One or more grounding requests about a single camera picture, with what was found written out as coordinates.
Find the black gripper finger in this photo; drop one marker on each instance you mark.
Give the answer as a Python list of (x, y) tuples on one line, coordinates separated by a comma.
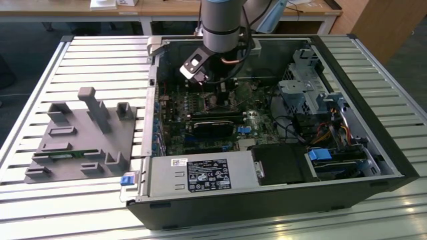
[(224, 96)]

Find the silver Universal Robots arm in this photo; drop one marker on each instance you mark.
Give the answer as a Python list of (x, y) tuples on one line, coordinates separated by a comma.
[(220, 25)]

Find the black CPU socket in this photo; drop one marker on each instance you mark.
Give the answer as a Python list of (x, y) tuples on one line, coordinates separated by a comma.
[(211, 102)]

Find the black RAM slot bank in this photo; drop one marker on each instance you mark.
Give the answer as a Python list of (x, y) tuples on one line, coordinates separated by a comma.
[(191, 88)]

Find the black graphics card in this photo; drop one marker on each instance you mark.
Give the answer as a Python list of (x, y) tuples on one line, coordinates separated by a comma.
[(214, 128)]

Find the green motherboard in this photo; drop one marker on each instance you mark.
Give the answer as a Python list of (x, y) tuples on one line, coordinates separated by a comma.
[(260, 120)]

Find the blue motherboard connector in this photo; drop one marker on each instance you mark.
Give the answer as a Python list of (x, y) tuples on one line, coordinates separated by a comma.
[(244, 130)]

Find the small silver heatsink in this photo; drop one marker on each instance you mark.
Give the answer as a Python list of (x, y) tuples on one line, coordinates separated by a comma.
[(246, 143)]

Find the silver metal disk cage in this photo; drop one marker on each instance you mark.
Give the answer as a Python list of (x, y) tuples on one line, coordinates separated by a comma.
[(294, 87)]

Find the pale blue teach pendant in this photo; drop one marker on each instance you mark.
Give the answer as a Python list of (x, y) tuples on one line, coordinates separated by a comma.
[(275, 15)]

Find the black plastic shroud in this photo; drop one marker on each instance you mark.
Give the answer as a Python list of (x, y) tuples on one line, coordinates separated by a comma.
[(280, 162)]

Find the silver power supply unit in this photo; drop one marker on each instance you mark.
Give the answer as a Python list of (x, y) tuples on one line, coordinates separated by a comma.
[(160, 175)]

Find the blue disk carrier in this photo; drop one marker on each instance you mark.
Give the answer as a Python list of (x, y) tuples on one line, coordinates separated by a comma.
[(319, 155)]

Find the white box with black print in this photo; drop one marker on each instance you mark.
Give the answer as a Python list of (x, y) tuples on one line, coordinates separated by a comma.
[(127, 2)]

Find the blue case latch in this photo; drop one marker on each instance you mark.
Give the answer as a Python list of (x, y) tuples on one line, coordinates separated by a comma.
[(127, 180)]

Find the grey plastic parts rack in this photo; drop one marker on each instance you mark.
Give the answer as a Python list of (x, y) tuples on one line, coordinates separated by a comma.
[(87, 140)]

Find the black open PC case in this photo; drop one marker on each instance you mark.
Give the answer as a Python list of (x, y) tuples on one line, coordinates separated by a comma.
[(234, 210)]

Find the green RAM stick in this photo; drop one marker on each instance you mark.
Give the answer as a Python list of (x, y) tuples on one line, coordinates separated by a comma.
[(78, 153)]

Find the wooden cabinet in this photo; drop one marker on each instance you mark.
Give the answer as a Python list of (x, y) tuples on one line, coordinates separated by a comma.
[(383, 25)]

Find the wooden desk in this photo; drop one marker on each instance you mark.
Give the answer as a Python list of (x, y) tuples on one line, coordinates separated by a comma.
[(50, 11)]

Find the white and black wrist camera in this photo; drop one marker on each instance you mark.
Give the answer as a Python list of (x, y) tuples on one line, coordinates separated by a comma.
[(194, 63)]

